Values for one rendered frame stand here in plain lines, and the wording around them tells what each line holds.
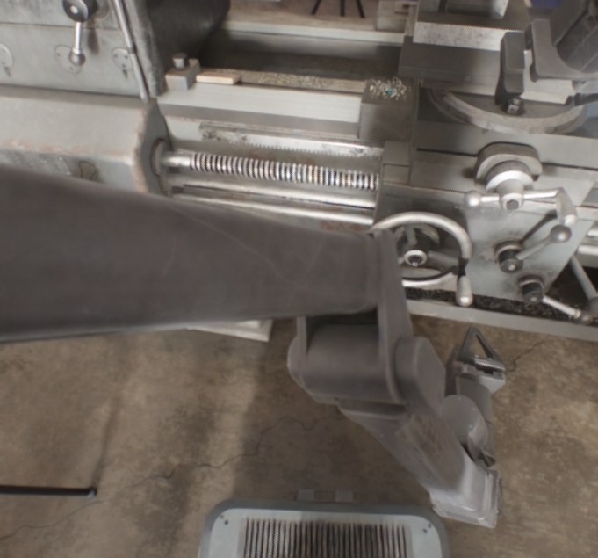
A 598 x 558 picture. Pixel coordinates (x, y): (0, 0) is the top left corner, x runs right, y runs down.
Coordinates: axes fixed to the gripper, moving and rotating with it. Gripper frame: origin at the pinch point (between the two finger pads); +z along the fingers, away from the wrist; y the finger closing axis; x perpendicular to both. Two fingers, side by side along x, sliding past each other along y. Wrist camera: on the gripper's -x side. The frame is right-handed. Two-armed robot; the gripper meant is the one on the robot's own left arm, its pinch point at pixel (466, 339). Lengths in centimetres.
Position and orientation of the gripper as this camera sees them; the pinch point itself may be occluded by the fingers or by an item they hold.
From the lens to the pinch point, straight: 79.8
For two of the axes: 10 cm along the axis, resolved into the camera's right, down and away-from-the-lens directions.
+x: 9.7, 2.3, -0.2
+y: -1.3, 6.3, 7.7
